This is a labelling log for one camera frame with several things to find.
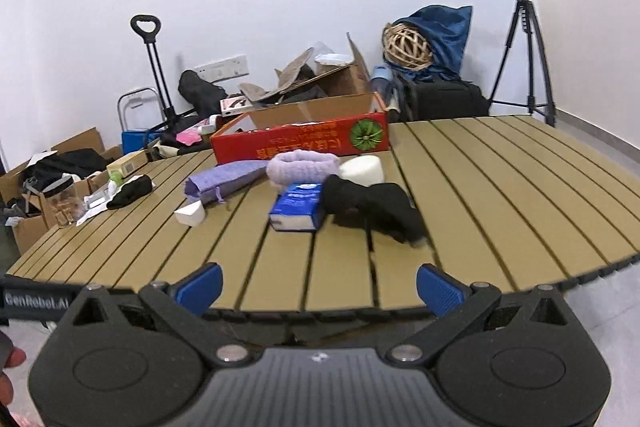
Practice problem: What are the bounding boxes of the wicker ball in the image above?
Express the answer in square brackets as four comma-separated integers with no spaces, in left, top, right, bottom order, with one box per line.
[383,23,435,70]

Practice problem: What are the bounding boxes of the black backpack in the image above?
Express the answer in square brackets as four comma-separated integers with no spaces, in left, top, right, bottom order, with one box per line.
[22,149,108,195]

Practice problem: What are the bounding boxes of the black suitcase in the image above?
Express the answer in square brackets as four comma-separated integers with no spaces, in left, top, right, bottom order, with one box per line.
[402,79,491,122]

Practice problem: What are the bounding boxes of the cream round foam block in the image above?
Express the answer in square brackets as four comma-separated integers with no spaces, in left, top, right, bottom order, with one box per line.
[339,155,385,188]

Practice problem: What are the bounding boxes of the person's left hand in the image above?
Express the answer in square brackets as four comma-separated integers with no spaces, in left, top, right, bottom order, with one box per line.
[0,346,27,414]

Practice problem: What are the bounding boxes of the black fuzzy cloth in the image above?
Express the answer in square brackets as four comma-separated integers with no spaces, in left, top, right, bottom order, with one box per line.
[322,175,429,246]

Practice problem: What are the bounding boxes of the blue tissue packet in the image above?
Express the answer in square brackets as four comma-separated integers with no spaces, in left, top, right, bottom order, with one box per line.
[269,183,328,233]

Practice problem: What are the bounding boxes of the black pull handle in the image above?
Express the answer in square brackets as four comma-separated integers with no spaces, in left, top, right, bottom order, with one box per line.
[131,14,177,124]

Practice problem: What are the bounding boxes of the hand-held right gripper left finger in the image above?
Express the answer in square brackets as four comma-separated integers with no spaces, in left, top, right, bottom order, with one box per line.
[72,263,251,367]

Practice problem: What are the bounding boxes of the blue plastic crate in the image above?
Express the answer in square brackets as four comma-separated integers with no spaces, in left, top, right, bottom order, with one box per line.
[121,129,163,152]

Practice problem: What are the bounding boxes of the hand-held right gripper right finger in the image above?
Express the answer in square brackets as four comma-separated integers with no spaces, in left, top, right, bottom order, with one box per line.
[387,263,576,366]

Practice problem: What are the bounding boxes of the pink white flat box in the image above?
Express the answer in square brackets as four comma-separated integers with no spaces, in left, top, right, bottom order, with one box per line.
[220,97,253,116]

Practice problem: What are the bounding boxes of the white plastic wrapper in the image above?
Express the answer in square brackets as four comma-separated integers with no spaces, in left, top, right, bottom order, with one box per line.
[75,184,118,225]

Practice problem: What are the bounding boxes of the white wall sockets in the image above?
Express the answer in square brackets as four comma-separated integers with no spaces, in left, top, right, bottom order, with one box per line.
[192,54,249,80]

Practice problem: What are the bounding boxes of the black soft bag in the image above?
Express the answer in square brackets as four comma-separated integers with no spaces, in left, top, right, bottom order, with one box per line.
[178,69,228,118]

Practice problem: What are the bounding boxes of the clear snack jar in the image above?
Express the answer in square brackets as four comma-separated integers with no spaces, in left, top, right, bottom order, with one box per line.
[40,177,86,228]

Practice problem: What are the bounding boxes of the small white foam block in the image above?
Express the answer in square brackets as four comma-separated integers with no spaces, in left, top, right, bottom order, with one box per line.
[174,202,206,227]

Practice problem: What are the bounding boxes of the grey metal folding frame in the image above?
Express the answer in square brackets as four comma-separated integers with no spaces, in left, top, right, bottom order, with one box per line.
[118,87,163,132]

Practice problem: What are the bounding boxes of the blue velvet cloth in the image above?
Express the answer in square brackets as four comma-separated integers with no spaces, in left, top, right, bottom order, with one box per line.
[385,4,473,82]

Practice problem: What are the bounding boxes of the red cardboard box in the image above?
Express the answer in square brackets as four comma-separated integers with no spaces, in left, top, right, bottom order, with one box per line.
[210,93,390,166]

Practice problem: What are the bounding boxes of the pink packet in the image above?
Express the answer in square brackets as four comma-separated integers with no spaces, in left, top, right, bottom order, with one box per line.
[177,127,206,146]

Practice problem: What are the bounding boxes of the black tripod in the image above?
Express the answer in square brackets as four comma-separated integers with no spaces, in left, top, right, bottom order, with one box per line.
[487,0,557,128]

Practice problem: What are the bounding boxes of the yellow green small box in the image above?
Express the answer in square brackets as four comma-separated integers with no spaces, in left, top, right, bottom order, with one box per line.
[106,150,149,178]

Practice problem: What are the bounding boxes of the brown cardboard box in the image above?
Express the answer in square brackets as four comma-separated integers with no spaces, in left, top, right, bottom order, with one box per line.
[10,212,51,255]

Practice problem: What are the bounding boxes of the small black cloth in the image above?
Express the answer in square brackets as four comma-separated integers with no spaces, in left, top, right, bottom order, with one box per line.
[106,174,153,210]

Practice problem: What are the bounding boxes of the purple drawstring pouch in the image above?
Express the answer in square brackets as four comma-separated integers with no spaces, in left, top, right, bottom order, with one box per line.
[185,160,268,204]

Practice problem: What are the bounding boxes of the torn open cardboard box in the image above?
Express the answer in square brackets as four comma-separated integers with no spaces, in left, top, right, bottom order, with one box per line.
[239,32,373,108]

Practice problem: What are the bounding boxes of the lavender knit headband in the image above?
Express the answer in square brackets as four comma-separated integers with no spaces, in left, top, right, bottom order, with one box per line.
[266,150,341,194]

